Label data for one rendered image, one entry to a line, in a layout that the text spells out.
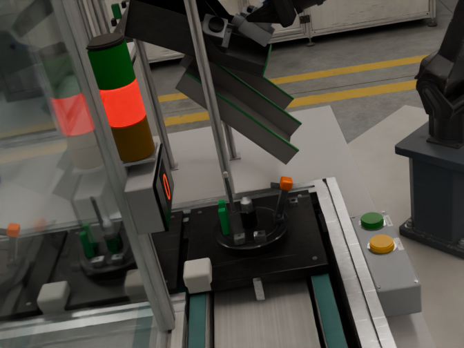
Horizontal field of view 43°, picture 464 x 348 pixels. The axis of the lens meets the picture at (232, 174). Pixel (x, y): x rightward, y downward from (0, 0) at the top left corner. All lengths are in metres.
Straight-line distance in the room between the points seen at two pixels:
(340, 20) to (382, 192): 3.80
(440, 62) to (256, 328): 0.53
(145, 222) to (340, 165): 0.79
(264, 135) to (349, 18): 3.91
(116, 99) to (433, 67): 0.56
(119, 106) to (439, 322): 0.62
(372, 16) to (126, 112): 4.45
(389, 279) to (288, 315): 0.17
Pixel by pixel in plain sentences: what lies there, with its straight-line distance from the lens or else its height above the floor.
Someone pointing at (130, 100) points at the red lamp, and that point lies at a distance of 0.74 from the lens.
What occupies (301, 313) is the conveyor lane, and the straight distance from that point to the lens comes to 0.99.
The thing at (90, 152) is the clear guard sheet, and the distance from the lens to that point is 0.70.
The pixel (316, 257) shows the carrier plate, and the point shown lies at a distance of 1.01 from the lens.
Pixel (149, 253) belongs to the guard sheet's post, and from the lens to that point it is 0.86.
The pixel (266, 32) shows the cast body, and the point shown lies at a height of 1.26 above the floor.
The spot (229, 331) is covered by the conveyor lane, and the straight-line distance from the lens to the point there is 0.99.
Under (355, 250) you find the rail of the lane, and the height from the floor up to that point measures 0.96.
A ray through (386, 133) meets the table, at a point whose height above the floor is 0.86.
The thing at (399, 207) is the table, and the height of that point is 0.86.
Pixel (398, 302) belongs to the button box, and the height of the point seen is 0.93.
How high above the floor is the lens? 1.59
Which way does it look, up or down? 29 degrees down
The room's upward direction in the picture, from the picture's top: 12 degrees counter-clockwise
